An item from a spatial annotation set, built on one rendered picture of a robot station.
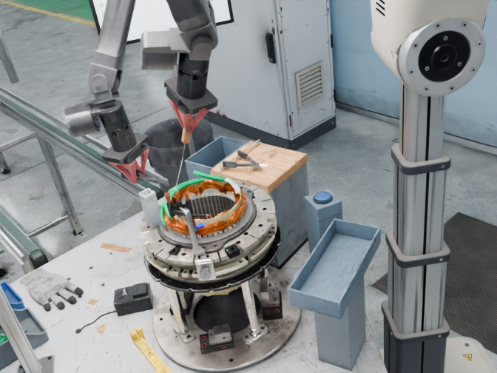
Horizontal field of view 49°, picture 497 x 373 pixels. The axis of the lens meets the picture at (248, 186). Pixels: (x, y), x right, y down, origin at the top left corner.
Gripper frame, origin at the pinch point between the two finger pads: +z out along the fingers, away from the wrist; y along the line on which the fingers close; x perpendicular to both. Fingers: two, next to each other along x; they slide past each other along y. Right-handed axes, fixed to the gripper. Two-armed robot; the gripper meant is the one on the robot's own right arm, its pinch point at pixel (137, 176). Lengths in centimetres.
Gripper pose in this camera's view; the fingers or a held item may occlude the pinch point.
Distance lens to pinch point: 133.5
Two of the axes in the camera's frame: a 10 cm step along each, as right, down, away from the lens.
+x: 8.5, 1.8, -5.0
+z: 1.9, 7.8, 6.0
